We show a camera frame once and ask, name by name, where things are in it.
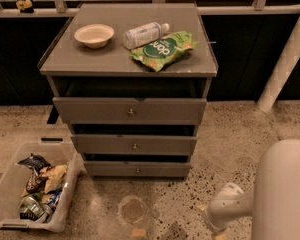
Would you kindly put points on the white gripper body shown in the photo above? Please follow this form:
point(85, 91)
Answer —
point(212, 214)

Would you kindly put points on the grey bottom drawer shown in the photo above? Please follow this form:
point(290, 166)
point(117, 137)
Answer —
point(137, 169)

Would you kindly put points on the grey drawer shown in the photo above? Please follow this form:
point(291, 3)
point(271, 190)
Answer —
point(137, 169)
point(134, 144)
point(148, 111)

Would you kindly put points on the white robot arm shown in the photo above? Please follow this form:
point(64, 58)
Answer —
point(274, 202)

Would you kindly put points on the grey middle drawer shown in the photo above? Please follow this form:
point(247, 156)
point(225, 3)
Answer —
point(134, 144)

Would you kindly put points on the grey drawer cabinet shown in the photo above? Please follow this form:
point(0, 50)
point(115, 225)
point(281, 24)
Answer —
point(74, 70)

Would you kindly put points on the grey top drawer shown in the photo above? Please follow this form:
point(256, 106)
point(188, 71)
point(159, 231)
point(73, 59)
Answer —
point(148, 111)

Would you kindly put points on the blue soda can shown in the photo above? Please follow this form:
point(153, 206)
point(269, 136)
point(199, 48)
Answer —
point(51, 203)

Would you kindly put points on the yellow chip bag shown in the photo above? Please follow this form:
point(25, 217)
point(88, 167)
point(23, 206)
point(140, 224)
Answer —
point(54, 177)

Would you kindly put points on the green snack bag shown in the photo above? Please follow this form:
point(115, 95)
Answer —
point(164, 51)

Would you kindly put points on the clear plastic bin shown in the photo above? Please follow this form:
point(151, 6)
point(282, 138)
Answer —
point(13, 180)

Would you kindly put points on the brown snack packet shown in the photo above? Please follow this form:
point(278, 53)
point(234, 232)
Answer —
point(35, 184)

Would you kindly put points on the dark blue snack bag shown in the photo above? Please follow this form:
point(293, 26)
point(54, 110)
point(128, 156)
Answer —
point(34, 162)

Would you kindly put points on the clear plastic bottle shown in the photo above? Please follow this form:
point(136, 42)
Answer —
point(144, 34)

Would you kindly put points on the white diagonal pipe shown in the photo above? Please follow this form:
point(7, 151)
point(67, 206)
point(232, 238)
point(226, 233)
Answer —
point(288, 59)

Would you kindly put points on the white paper bowl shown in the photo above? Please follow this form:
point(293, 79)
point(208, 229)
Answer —
point(95, 35)

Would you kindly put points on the small yellow black figure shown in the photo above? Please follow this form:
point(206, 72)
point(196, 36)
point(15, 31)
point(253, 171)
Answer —
point(25, 6)

